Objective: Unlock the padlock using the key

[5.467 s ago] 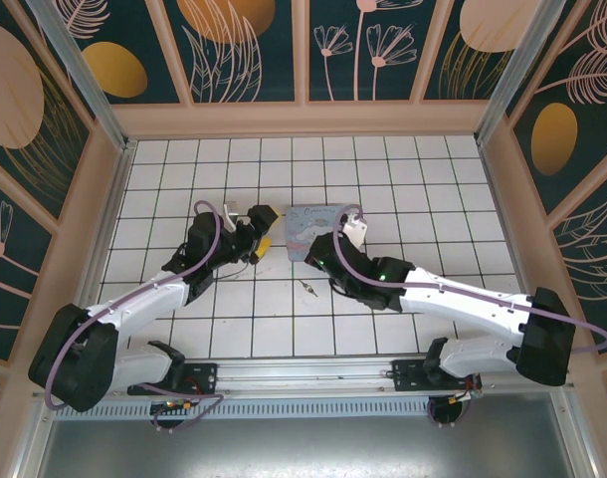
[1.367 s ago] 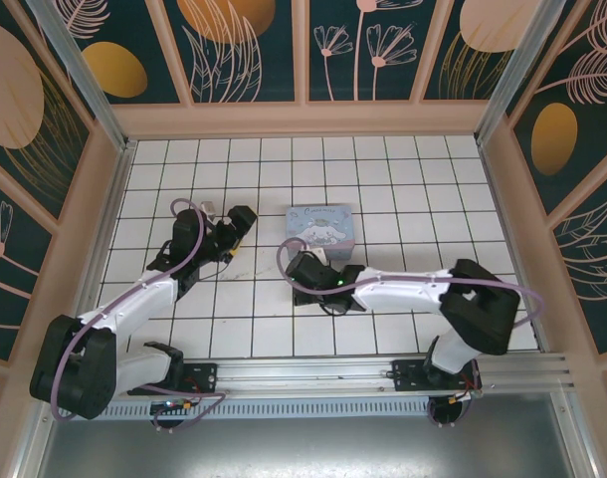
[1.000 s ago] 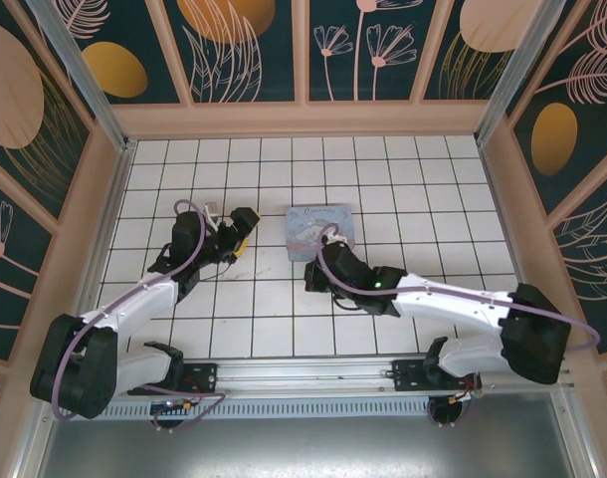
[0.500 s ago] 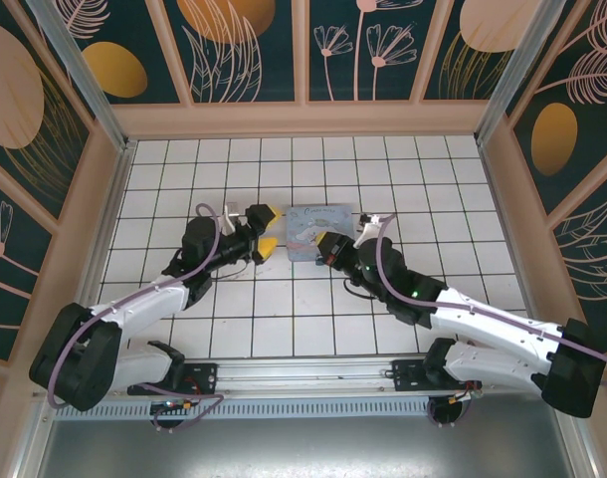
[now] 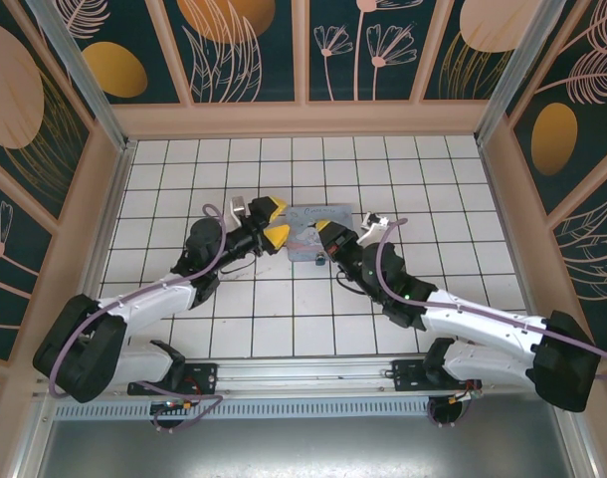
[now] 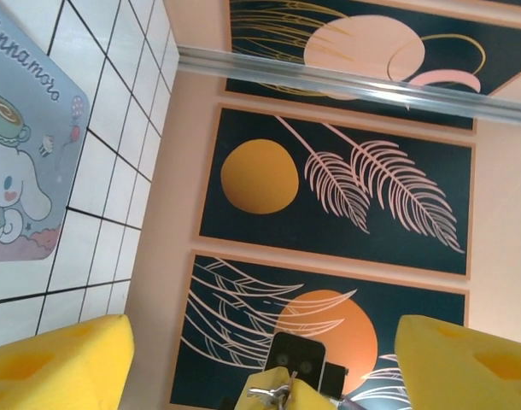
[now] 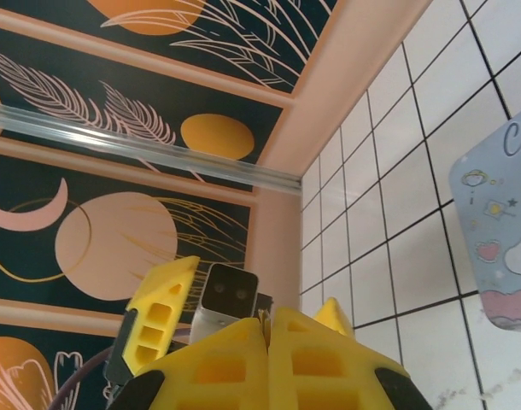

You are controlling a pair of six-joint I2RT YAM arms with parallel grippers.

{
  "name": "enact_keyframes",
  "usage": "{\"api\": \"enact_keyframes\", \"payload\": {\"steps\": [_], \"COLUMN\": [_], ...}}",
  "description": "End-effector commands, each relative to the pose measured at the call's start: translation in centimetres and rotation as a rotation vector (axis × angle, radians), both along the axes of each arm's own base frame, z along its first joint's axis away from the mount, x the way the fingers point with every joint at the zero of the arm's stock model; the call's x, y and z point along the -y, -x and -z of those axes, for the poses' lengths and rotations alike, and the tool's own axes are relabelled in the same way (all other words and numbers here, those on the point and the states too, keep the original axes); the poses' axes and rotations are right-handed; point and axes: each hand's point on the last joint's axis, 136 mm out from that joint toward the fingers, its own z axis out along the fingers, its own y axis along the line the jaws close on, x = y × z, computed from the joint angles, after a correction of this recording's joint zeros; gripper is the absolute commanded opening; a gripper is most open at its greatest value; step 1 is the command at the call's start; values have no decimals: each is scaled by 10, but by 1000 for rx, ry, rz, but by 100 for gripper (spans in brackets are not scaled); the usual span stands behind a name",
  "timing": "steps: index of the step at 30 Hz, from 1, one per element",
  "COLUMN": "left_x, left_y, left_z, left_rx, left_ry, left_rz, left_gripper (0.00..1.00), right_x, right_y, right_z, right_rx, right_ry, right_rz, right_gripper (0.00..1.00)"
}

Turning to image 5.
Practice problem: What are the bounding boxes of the light blue cartoon pouch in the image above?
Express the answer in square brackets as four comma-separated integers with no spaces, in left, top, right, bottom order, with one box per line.
[285,202,355,264]

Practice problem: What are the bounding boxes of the grey metal sheet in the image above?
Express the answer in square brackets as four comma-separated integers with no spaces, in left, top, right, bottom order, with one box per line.
[12,417,601,478]

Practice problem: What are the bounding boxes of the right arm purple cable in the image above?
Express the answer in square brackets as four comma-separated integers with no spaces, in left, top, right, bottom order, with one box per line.
[375,218,607,430]

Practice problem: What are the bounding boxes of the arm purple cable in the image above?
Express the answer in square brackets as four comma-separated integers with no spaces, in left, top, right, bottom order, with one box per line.
[48,202,229,434]
[375,218,607,430]

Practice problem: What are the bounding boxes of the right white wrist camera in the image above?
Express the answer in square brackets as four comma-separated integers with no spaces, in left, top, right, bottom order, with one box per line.
[356,211,392,246]

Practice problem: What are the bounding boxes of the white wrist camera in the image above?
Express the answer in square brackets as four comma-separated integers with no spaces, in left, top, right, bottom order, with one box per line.
[356,211,392,246]
[227,194,249,226]

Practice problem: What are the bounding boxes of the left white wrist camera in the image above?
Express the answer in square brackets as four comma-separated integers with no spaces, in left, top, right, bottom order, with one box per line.
[227,194,249,226]

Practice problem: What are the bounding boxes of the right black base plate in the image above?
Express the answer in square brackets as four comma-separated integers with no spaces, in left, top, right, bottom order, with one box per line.
[391,357,486,395]

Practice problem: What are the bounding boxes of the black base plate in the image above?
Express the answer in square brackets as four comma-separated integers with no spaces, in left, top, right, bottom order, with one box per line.
[391,357,486,395]
[127,361,220,397]

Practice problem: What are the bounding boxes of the aluminium mounting rail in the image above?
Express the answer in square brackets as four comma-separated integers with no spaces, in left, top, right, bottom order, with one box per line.
[32,352,577,400]

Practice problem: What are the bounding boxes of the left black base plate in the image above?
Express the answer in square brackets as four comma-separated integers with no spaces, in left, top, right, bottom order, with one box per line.
[127,361,220,397]

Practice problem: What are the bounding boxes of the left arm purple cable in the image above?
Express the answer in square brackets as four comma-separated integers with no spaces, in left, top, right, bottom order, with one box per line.
[48,202,229,434]

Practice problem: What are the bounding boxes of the slotted grey cable duct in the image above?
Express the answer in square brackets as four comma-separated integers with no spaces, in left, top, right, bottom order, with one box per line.
[52,399,572,423]

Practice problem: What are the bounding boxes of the aluminium corner post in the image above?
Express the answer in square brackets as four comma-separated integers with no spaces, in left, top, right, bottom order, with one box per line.
[474,0,581,148]
[25,0,137,153]

